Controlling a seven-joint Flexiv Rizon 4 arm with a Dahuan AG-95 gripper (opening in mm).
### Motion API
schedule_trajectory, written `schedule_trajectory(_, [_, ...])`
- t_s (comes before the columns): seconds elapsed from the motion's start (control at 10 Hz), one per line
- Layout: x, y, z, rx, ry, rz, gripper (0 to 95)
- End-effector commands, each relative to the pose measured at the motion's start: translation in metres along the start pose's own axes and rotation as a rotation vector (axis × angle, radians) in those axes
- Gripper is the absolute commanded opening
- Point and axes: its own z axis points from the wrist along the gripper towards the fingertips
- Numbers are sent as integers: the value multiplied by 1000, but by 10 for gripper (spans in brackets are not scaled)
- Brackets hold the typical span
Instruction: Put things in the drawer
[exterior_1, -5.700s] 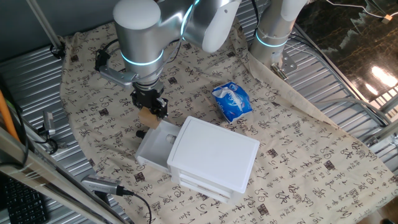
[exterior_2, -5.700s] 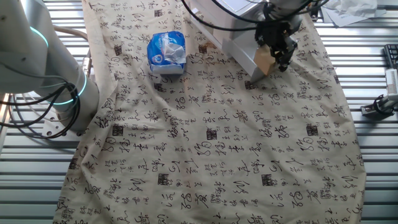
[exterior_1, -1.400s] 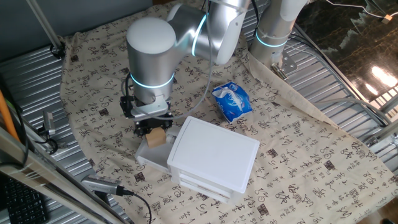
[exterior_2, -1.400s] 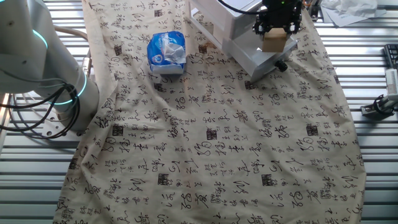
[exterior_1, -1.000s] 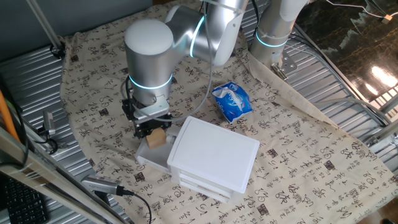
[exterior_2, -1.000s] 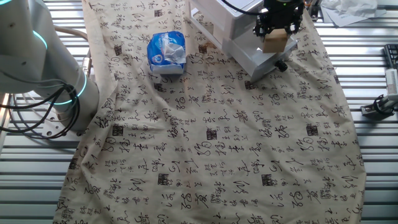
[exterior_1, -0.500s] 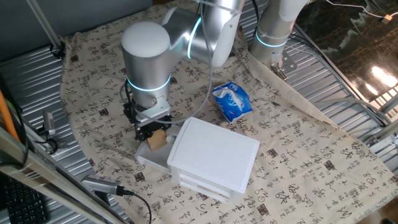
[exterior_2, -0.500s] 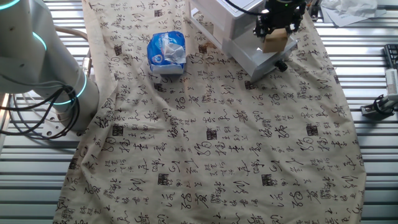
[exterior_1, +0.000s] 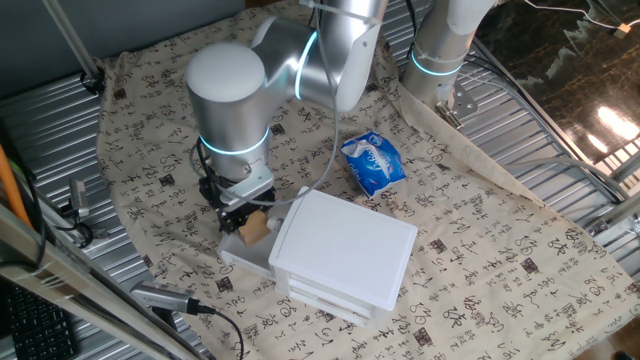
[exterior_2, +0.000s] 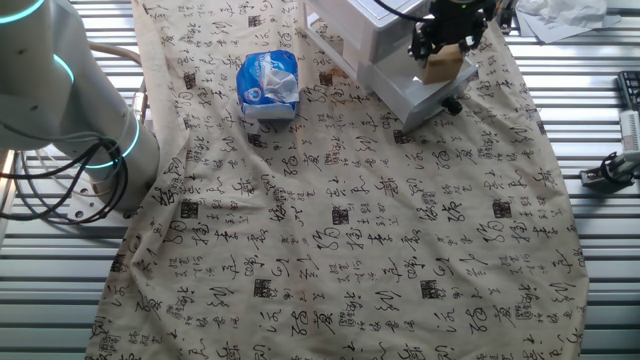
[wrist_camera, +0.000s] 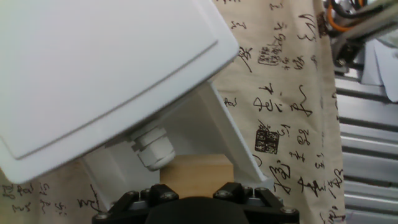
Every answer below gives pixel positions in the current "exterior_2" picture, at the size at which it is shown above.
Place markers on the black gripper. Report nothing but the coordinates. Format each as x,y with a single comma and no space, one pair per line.
452,22

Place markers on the wooden block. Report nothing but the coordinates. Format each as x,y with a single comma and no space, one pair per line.
442,65

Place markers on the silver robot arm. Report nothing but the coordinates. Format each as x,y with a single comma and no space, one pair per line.
60,100

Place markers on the black drawer knob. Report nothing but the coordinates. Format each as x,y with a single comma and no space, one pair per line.
452,106

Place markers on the white drawer cabinet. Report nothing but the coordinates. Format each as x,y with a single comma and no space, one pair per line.
360,30

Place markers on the black stand device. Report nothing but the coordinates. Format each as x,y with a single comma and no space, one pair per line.
505,17

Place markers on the white crumpled papers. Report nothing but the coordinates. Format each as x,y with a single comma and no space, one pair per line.
560,15

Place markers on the blue white snack bag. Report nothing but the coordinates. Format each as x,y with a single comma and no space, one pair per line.
267,85

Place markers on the beige calligraphy cloth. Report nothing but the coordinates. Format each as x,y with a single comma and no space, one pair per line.
325,225

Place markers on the metal camera mount base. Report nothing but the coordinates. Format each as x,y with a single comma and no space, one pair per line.
607,172

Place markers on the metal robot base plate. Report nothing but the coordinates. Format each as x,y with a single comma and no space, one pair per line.
80,212

